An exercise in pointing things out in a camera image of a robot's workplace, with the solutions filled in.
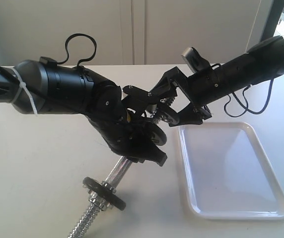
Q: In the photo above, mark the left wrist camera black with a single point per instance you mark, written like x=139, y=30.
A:
x=138, y=99

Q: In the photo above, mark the white zip tie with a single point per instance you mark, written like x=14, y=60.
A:
x=23, y=87

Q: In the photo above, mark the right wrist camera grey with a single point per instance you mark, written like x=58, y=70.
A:
x=194, y=60

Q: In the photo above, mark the chrome spin-lock collar nut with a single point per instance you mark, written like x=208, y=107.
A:
x=96, y=198

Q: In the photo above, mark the left robot arm black grey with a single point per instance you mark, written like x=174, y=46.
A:
x=63, y=90

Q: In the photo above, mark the dark window frame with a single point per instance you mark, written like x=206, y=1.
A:
x=267, y=19

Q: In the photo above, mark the chrome threaded dumbbell bar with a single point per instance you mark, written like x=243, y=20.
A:
x=114, y=178

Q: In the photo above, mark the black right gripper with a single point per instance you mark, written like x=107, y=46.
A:
x=199, y=88

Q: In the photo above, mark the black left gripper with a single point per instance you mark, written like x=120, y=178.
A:
x=136, y=140

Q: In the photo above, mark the white plastic tray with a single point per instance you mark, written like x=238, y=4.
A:
x=227, y=173

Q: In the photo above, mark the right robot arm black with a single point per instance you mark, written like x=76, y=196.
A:
x=184, y=99

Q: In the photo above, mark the black weight plate end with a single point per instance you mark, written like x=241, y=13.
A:
x=156, y=134

